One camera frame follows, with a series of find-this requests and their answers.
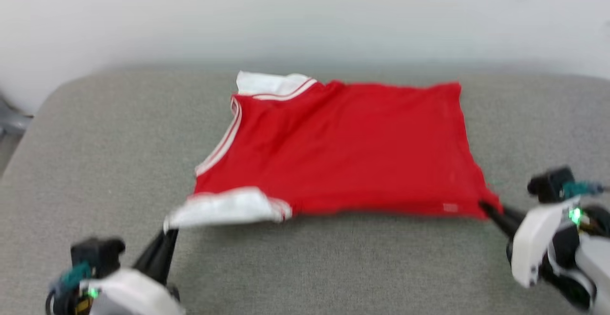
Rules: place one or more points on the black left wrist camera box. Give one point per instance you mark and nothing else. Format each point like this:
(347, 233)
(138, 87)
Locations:
(97, 255)

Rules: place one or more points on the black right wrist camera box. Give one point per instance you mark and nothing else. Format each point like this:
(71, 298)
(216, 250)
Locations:
(550, 184)

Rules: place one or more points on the teal left camera connector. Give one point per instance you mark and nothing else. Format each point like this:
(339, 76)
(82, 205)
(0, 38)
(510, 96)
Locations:
(76, 274)

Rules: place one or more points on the teal camera connector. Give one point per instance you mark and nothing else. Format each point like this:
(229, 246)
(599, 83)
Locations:
(76, 274)
(579, 189)

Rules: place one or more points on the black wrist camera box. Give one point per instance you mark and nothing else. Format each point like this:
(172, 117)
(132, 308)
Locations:
(97, 255)
(550, 184)

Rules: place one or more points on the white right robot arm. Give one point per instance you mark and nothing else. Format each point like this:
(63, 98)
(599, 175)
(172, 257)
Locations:
(595, 258)

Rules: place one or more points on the teal right camera connector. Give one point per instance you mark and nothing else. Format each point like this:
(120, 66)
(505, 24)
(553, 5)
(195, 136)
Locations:
(579, 189)

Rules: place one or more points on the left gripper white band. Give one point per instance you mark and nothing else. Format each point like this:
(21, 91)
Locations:
(133, 296)

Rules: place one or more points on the red and white basketball jersey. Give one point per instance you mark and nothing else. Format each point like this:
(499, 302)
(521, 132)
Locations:
(343, 153)

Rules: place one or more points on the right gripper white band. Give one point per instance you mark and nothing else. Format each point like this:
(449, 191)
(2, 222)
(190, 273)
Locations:
(533, 243)

